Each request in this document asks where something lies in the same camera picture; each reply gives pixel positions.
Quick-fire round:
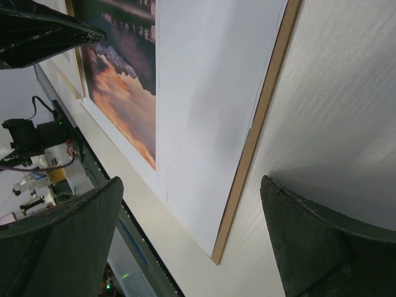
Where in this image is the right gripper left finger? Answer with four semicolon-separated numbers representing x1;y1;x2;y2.
1;177;124;296

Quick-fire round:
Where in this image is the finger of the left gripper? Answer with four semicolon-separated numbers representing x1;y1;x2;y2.
1;0;106;69

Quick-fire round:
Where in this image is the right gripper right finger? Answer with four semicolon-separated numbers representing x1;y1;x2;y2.
260;176;395;296

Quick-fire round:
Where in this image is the cream mat board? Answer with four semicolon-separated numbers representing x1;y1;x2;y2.
40;60;216;283

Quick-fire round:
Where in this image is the orange sky photo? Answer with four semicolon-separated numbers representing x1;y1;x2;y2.
72;1;286;255

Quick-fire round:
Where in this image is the brown fibreboard backing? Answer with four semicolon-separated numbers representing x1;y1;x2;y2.
211;0;303;265

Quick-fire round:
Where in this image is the light wooden picture frame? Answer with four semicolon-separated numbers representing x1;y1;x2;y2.
65;0;88;99

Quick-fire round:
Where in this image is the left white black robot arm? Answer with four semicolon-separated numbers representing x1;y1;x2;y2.
1;1;106;165

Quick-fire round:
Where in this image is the aluminium front rail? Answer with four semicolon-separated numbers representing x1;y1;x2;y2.
33;64;77;128

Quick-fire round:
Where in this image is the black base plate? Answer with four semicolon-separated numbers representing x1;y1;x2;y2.
52;100;184;296

